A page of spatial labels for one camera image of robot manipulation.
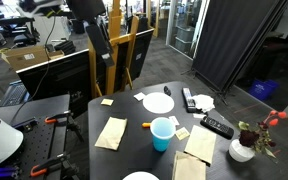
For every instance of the blue plastic bin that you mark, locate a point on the blue plastic bin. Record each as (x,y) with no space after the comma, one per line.
(263,89)

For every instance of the orange and black clamp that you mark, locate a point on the orange and black clamp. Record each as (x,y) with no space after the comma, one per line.
(50,120)
(39,170)

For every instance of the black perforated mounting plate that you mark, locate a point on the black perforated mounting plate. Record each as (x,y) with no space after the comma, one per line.
(42,143)

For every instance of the white round vase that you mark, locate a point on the white round vase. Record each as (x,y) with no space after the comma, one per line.
(240,152)

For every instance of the yellow sticky note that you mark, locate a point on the yellow sticky note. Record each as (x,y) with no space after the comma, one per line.
(107,102)

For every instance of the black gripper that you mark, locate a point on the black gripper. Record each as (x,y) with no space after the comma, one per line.
(85,8)

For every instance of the black monitor with vents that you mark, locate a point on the black monitor with vents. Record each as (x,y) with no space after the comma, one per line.
(60,83)

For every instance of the cardboard box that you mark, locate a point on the cardboard box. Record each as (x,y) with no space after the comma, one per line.
(27,58)

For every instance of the small white packet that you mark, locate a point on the small white packet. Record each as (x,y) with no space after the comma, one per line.
(199,116)

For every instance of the black computer keyboard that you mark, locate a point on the black computer keyboard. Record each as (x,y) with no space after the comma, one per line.
(14,95)

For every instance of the pink sweetener packet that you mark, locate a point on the pink sweetener packet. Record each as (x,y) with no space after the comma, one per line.
(174,120)

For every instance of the dark red artificial flowers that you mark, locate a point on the dark red artificial flowers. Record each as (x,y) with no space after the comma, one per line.
(249,137)

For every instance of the yellow sweetener packet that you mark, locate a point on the yellow sweetener packet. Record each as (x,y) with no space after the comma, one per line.
(182,133)

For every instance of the small black oval object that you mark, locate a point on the small black oval object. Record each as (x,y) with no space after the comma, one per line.
(167,90)

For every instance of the wooden easel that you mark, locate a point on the wooden easel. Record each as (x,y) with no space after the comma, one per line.
(112,76)

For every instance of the brown paper napkin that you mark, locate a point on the brown paper napkin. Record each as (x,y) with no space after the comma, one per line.
(189,168)
(111,133)
(200,145)

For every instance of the grey and black remote control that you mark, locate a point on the grey and black remote control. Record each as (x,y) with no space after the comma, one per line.
(188,99)

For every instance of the light wooden frame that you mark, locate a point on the light wooden frame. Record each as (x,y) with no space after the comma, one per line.
(153,16)

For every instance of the white crumpled napkin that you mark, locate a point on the white crumpled napkin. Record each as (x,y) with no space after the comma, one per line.
(204,102)

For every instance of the brown paper napkin right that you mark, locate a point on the brown paper napkin right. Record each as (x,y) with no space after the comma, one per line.
(200,145)

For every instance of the brown paper napkin left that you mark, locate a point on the brown paper napkin left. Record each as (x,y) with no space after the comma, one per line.
(111,133)

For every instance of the orange marker pen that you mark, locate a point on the orange marker pen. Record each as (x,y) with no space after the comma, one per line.
(145,125)

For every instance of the white round plate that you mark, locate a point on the white round plate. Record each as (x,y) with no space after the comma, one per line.
(158,103)
(140,176)

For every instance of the blue plastic cup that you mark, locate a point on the blue plastic cup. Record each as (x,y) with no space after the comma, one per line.
(162,140)

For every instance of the grey storage bin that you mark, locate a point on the grey storage bin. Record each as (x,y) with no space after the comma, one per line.
(186,33)
(183,46)

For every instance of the black fabric room divider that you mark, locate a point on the black fabric room divider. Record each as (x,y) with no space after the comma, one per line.
(234,40)

